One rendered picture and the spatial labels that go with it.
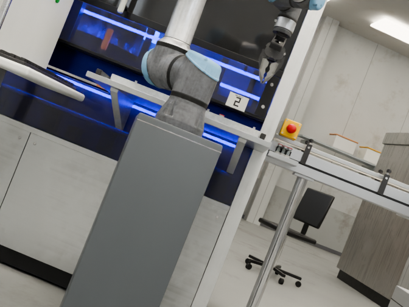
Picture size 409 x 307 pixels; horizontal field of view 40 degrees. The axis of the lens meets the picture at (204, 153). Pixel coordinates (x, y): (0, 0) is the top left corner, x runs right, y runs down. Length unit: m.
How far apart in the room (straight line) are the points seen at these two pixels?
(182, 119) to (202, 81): 0.12
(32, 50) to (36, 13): 0.15
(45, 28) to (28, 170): 0.60
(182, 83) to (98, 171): 0.90
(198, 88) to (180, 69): 0.08
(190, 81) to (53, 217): 1.09
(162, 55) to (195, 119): 0.24
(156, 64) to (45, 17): 0.73
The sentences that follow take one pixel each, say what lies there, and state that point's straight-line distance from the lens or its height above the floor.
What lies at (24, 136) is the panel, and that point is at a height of 0.55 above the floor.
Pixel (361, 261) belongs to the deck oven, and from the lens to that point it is 7.36.
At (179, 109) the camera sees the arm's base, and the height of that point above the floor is 0.84.
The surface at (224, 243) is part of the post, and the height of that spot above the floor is 0.45.
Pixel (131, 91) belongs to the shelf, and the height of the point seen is 0.87.
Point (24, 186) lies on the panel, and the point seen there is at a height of 0.36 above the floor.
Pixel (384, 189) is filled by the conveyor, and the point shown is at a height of 0.91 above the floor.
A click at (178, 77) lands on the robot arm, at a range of 1.67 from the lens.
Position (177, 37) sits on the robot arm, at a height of 1.05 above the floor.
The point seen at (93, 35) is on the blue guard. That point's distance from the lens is 2.52.
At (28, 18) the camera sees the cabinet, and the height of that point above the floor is 0.98.
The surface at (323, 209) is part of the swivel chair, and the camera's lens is 5.40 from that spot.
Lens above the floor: 0.72
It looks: 1 degrees up
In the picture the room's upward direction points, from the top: 22 degrees clockwise
